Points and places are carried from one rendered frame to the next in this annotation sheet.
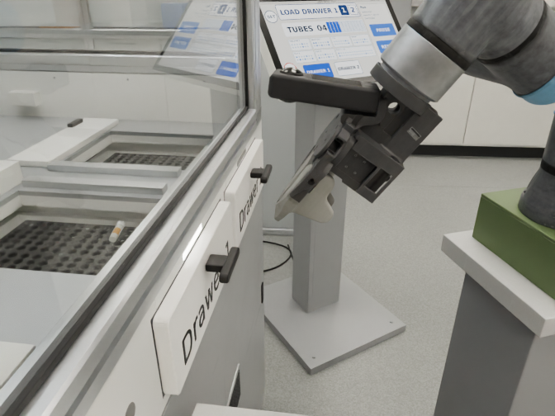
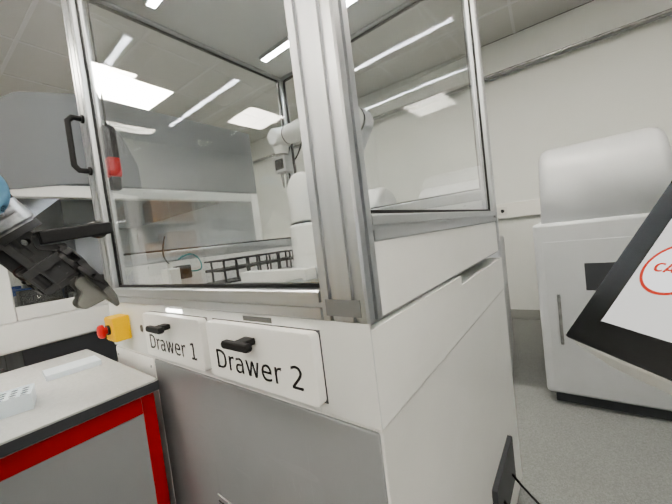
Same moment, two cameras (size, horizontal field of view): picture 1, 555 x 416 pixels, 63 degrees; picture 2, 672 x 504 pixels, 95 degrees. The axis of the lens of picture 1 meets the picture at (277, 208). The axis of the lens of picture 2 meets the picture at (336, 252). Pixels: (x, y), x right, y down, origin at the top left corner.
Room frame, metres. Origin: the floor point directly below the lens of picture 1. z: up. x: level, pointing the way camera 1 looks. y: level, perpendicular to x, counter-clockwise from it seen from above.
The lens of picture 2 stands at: (1.22, -0.32, 1.06)
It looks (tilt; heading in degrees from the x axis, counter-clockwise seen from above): 3 degrees down; 120
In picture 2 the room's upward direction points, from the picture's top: 7 degrees counter-clockwise
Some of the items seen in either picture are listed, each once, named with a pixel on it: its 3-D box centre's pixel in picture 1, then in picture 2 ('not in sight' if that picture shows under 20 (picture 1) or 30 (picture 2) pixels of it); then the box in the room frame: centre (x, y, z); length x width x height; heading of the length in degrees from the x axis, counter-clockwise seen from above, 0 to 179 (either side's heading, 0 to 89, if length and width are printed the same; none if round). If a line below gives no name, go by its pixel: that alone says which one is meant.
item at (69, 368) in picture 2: not in sight; (72, 367); (0.03, 0.06, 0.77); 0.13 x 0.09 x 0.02; 79
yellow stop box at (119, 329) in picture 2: not in sight; (116, 327); (0.18, 0.13, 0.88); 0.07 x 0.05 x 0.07; 172
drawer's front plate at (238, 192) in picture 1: (247, 187); (257, 356); (0.82, 0.06, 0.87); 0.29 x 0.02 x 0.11; 172
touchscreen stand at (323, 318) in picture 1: (328, 203); not in sight; (1.49, -0.18, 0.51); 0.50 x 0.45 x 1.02; 30
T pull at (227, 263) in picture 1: (220, 263); (160, 328); (0.50, 0.07, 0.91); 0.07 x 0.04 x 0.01; 172
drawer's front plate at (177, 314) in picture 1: (202, 281); (173, 337); (0.50, 0.10, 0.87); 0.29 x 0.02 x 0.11; 172
